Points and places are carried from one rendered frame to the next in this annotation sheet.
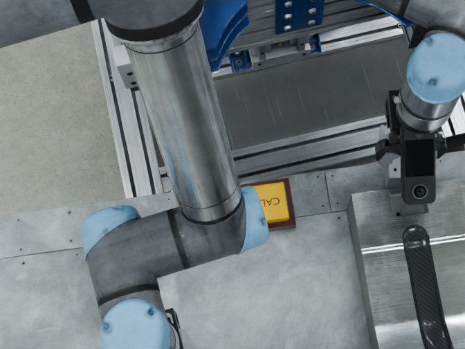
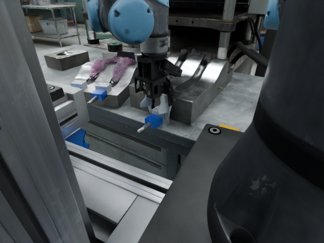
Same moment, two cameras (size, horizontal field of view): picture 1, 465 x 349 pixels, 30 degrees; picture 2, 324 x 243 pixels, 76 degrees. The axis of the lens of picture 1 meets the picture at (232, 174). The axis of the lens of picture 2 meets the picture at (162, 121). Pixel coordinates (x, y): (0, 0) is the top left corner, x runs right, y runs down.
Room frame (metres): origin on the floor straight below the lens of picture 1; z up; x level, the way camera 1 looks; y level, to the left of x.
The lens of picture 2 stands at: (0.88, 0.04, 1.19)
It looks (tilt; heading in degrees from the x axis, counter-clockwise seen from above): 33 degrees down; 210
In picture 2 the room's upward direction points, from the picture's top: straight up
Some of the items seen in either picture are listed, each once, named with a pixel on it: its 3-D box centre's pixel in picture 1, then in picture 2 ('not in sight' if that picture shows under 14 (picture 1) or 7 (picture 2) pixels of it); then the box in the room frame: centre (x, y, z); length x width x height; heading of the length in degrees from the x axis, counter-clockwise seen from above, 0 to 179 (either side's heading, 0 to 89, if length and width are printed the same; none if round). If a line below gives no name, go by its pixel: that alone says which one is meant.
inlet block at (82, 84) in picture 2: not in sight; (73, 92); (0.43, -0.63, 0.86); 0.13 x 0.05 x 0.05; 16
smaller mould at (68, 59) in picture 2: not in sight; (67, 59); (0.08, -1.10, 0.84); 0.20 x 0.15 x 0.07; 179
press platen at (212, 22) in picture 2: not in sight; (172, 22); (-0.82, -0.86, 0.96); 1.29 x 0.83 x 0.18; 89
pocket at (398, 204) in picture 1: (406, 203); (172, 98); (0.31, -0.25, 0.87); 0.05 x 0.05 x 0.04; 89
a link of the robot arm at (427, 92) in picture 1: (436, 75); (152, 11); (0.40, -0.27, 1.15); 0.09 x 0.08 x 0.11; 143
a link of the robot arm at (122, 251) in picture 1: (131, 252); not in sight; (0.24, 0.14, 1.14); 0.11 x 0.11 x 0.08; 8
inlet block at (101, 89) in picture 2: not in sight; (98, 96); (0.40, -0.52, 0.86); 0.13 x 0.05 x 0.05; 16
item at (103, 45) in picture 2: not in sight; (169, 46); (-0.82, -0.87, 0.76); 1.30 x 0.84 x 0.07; 89
